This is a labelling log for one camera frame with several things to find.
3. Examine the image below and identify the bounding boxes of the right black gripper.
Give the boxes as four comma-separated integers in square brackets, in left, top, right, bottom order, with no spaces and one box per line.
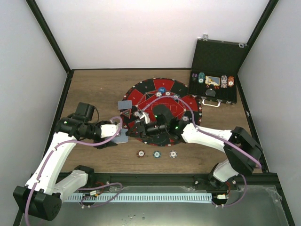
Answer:
[127,121,168,140]

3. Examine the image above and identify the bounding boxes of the red poker chip stack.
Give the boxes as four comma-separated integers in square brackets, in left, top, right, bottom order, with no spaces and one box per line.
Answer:
[136,150,145,158]

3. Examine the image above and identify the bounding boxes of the dealt blue playing card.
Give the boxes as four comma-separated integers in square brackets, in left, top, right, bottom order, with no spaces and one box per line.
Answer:
[118,100,133,110]

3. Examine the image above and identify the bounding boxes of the teal poker chip stack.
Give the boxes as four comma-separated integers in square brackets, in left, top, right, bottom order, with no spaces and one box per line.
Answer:
[153,151,161,159]

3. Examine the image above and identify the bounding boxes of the blue round blind button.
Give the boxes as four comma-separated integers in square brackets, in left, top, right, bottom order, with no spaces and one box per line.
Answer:
[158,87,166,94]

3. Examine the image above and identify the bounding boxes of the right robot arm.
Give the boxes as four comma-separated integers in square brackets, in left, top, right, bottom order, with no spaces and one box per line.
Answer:
[126,105,262,190]

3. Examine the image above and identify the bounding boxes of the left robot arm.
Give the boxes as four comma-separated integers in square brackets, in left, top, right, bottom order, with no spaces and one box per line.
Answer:
[13,102,123,225]

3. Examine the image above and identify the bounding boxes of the round red black poker mat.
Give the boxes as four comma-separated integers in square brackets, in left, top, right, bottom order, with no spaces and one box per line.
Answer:
[120,78,202,146]

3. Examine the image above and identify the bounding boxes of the teal chips in case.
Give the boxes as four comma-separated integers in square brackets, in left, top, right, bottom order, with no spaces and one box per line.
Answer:
[198,73,205,84]

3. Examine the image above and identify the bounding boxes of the black round button in case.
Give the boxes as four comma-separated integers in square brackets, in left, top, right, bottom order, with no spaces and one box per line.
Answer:
[205,89,216,97]

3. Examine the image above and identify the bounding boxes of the card box in case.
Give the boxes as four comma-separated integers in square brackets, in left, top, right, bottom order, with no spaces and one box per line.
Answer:
[205,76,220,86]

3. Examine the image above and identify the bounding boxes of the black poker chip case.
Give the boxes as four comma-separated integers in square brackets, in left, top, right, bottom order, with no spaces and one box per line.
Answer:
[188,38,247,104]

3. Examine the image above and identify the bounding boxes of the grey chips in case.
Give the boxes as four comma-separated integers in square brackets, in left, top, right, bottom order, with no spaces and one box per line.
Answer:
[220,75,228,89]

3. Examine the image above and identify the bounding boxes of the orange chips in case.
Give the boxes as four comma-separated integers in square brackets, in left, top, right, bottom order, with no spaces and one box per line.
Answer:
[227,76,235,87]

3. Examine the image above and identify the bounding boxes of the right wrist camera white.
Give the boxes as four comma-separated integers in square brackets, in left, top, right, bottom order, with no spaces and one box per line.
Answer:
[138,111,151,124]

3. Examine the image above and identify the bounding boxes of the light blue slotted rail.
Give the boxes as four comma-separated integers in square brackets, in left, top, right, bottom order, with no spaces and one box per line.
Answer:
[66,193,212,203]

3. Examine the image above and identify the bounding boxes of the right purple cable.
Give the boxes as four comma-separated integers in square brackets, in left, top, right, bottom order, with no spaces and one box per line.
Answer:
[141,96,263,208]

